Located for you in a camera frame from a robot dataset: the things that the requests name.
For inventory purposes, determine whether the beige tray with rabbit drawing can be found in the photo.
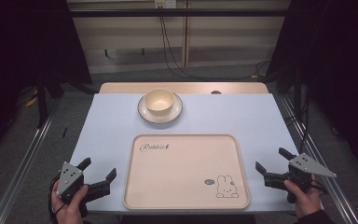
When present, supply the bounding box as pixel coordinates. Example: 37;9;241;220
122;133;251;211

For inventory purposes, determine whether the wooden table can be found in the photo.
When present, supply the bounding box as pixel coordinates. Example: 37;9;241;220
98;81;270;95

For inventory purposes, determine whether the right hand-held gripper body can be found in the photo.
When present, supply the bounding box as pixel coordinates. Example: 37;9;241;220
263;152;337;204

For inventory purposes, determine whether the person's left hand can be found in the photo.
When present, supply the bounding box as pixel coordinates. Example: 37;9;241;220
50;181;90;224

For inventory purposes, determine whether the light blue table mat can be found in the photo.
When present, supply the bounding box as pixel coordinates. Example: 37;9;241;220
69;92;300;215

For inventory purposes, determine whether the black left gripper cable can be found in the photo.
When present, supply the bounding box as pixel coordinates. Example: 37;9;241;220
47;175;67;224

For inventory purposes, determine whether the dark curtain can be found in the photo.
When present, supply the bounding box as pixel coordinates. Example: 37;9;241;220
266;0;358;180
0;0;93;166

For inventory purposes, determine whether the metal floor rail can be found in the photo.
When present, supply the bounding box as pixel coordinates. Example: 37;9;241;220
0;104;62;224
279;93;358;224

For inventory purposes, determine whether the white wall socket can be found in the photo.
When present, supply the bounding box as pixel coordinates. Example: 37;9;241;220
154;0;178;9

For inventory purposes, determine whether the cream plate with dark rim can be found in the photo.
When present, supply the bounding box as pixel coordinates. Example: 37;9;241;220
137;92;184;125

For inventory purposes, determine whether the person's right hand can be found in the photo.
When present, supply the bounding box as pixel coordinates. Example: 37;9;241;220
282;173;324;220

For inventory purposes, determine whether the yellow floor object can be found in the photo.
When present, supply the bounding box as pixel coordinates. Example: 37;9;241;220
24;89;39;108

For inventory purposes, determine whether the black horizontal bar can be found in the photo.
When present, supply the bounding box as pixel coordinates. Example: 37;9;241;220
67;8;291;18

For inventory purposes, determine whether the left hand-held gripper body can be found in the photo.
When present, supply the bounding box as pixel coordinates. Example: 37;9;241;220
48;161;111;218

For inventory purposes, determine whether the black wall cable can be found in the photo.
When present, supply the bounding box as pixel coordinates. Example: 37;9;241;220
160;15;200;78
158;15;273;81

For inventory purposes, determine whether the black metal stand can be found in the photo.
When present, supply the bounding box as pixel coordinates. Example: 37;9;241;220
276;66;311;153
35;69;63;129

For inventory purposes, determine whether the cream bowl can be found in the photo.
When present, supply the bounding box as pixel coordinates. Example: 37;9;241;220
144;88;176;114

